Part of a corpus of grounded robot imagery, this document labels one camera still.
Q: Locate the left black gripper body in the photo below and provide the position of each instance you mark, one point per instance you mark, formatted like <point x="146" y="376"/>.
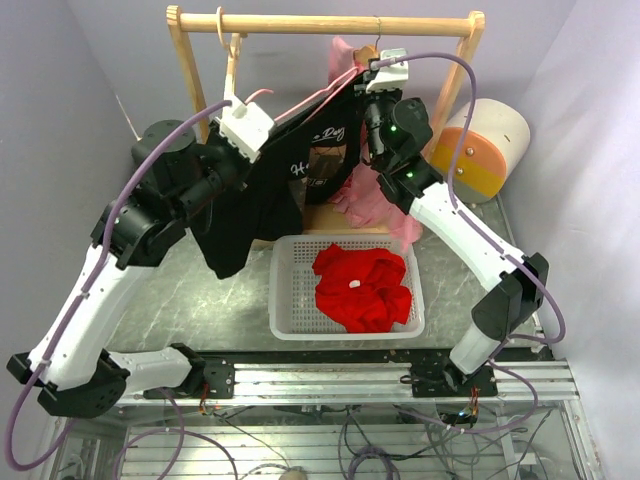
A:
<point x="219" y="164"/>

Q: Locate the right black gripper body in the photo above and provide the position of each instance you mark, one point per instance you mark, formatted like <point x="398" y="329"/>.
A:
<point x="378" y="106"/>

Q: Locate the pink wire hanger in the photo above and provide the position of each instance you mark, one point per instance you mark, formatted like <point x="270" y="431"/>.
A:
<point x="305" y="102"/>

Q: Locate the black printed t shirt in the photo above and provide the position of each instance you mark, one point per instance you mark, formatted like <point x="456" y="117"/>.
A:
<point x="306" y="161"/>

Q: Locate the light wooden hanger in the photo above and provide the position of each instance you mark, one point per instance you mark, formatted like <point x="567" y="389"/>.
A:
<point x="233" y="49"/>

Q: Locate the red t shirt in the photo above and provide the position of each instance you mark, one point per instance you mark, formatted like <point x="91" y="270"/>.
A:
<point x="362" y="290"/>

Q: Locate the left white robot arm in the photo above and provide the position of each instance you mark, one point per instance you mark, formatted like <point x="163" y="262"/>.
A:
<point x="172" y="190"/>

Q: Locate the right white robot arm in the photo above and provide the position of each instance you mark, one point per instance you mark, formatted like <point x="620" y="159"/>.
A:
<point x="513" y="281"/>

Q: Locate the wooden hanger metal hook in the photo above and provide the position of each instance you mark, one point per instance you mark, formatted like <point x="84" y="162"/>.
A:
<point x="360" y="57"/>

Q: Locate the pink t shirt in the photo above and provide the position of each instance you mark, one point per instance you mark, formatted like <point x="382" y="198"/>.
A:
<point x="360" y="199"/>

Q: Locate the round pastel drawer cabinet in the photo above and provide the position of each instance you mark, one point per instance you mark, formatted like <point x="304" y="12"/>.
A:
<point x="496" y="141"/>

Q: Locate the wooden clothes rack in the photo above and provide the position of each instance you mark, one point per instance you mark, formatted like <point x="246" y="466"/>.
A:
<point x="324" y="219"/>

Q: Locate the white plastic basket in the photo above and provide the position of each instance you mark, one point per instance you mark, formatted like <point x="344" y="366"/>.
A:
<point x="293" y="315"/>

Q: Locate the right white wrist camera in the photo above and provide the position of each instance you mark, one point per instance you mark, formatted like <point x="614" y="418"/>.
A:
<point x="386" y="74"/>

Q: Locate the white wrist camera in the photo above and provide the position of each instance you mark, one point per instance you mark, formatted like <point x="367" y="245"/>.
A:
<point x="246" y="126"/>
<point x="386" y="74"/>

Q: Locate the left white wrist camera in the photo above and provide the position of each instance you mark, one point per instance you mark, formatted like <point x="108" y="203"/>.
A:
<point x="246" y="126"/>

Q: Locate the aluminium mounting rail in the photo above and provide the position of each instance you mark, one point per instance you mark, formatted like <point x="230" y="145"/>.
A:
<point x="309" y="384"/>

